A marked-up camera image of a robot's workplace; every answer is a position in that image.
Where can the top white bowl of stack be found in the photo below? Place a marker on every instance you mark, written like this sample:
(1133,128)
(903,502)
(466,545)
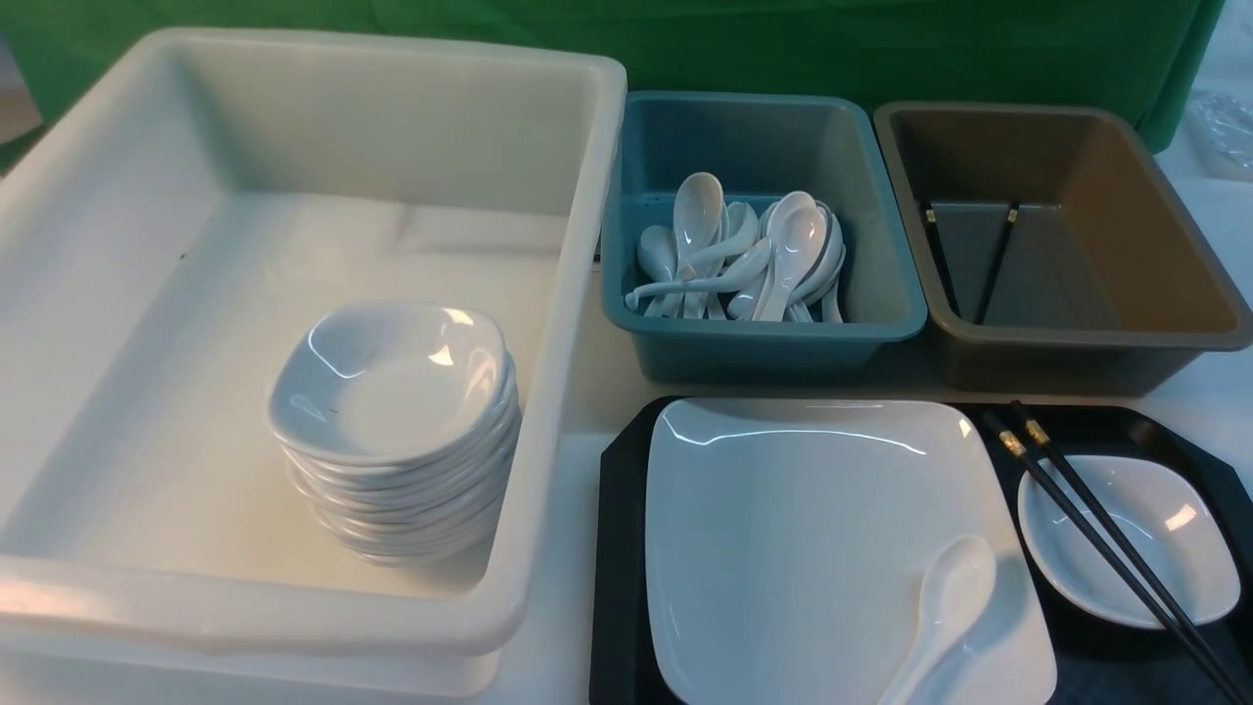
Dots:
(384,383)

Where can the brown plastic bin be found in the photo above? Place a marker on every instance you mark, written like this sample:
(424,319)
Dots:
(1108,287)

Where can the white spoon upright right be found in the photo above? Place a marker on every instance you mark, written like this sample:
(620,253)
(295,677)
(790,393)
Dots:
(798,240)

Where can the large white plastic tub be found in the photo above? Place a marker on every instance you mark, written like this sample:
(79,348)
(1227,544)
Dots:
(167,245)

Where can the green backdrop cloth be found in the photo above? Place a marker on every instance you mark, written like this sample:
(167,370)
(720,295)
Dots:
(1135,59)

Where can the large white square plate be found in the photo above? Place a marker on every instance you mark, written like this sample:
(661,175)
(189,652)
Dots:
(786,542)

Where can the small white square bowl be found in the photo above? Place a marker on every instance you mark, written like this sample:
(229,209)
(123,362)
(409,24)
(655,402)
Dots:
(1165,518)

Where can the black chopstick in bin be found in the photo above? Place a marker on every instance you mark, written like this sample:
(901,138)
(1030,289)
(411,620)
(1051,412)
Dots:
(996,263)
(937,250)

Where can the black serving tray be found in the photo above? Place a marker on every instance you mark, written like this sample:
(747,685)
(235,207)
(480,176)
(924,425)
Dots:
(622,548)

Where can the white spoon upright left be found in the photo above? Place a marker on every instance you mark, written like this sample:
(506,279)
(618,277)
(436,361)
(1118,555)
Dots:
(697,211)

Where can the stack of white bowls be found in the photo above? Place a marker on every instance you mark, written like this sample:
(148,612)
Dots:
(421,514)

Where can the black chopstick in bin right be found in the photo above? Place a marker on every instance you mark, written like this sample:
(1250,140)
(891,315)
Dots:
(996,263)

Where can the white spoon upright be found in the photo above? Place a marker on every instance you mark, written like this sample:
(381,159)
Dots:
(798,240)
(697,211)

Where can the teal plastic bin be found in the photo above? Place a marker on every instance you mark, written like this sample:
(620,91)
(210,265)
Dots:
(761,147)

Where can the white spoon lying across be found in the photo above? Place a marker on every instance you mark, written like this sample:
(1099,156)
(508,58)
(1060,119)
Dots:
(738,275)

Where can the black chopstick gold band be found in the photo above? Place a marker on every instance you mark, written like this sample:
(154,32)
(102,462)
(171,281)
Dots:
(1229,637)
(1076,500)

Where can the white ceramic soup spoon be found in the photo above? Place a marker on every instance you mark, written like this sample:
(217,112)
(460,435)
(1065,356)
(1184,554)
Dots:
(954,593)

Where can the black chopstick in bin left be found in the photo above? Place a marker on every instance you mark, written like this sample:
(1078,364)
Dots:
(937,250)

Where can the clear plastic bag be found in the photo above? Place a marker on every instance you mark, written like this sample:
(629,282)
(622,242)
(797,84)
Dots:
(1221,127)

